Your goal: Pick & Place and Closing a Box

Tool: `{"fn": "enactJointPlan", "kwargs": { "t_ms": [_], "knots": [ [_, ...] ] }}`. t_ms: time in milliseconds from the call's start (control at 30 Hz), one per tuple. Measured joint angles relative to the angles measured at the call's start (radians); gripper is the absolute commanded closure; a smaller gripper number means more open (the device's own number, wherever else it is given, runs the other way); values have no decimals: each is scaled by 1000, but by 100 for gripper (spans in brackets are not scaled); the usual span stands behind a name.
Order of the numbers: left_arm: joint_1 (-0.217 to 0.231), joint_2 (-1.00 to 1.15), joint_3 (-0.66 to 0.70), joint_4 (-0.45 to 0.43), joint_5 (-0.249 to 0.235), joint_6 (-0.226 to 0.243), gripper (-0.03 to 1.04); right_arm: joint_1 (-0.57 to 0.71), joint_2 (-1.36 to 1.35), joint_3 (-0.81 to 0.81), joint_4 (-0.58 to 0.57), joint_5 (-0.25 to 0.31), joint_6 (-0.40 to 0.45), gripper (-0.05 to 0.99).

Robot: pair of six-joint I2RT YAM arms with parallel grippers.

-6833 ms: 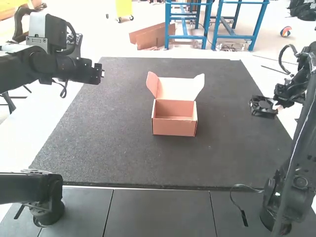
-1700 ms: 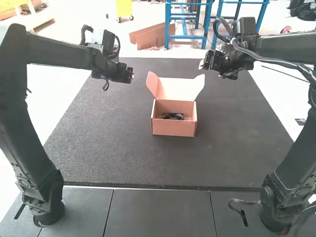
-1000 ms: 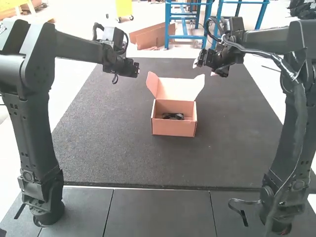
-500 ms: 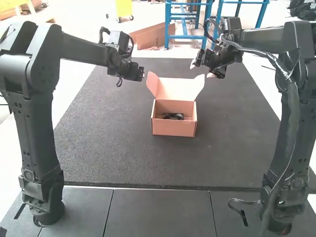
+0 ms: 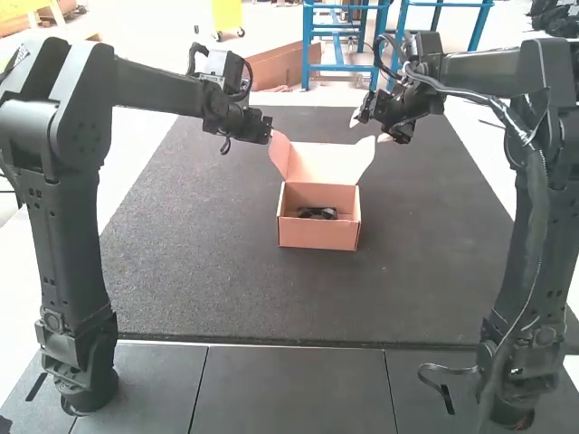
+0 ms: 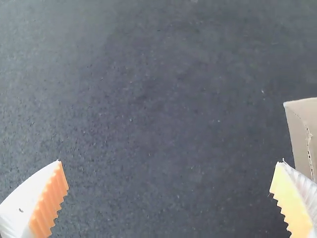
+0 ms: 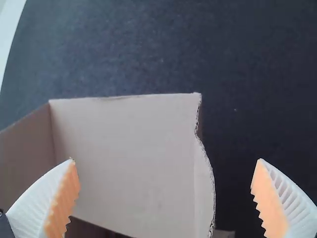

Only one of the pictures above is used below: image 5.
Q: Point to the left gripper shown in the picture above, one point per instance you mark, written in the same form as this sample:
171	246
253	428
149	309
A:
251	124

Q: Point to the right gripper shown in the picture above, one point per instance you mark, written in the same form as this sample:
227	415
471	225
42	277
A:
407	106

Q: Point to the cardboard box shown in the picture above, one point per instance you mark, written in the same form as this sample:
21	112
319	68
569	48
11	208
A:
319	233

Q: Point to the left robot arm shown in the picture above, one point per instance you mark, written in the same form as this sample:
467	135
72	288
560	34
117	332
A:
68	226

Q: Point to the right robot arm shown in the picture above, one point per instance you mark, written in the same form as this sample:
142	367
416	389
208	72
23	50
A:
534	271

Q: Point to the brown wooden board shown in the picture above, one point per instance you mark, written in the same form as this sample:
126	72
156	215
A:
285	63

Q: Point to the black square fan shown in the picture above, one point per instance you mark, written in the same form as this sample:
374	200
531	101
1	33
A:
316	212

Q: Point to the yellow cart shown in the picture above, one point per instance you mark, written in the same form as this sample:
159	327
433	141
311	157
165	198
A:
228	13

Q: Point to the black mat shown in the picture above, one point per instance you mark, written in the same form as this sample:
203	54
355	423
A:
190	253

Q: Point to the wooden crate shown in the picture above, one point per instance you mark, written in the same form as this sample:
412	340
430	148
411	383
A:
31	16

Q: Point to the dark base panel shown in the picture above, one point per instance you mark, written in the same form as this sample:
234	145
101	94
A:
294	393
434	407
149	389

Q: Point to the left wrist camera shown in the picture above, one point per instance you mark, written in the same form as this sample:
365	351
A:
224	68

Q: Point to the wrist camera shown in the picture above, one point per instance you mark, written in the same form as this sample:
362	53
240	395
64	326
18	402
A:
427	50
224	68

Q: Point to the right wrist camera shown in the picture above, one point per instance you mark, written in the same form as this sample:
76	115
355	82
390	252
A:
427	50

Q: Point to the blue metal frame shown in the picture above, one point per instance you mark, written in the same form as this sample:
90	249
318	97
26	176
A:
475	27
312	45

